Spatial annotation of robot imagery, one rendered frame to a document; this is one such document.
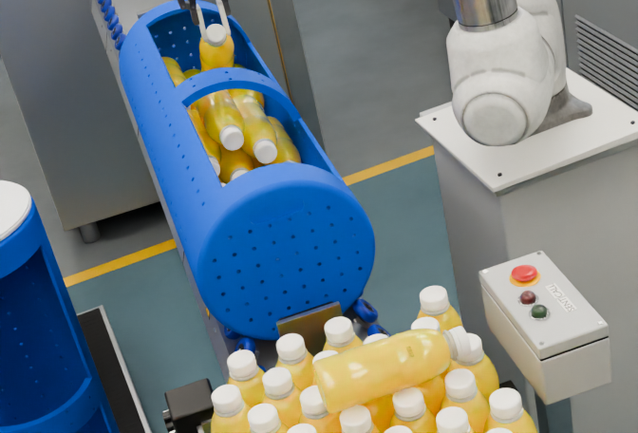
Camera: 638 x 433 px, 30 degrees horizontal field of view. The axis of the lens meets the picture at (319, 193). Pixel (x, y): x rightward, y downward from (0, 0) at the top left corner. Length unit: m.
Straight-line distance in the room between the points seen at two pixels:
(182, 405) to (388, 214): 2.26
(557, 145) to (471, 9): 0.36
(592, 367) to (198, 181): 0.67
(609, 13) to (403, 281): 1.04
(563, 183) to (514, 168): 0.13
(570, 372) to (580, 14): 2.47
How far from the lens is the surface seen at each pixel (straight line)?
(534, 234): 2.24
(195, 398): 1.77
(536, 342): 1.59
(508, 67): 1.95
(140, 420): 3.14
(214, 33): 2.33
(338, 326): 1.67
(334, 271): 1.86
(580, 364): 1.62
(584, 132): 2.21
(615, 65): 3.87
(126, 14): 3.42
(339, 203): 1.80
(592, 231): 2.31
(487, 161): 2.16
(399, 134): 4.41
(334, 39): 5.28
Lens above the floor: 2.10
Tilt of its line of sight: 31 degrees down
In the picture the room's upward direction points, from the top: 13 degrees counter-clockwise
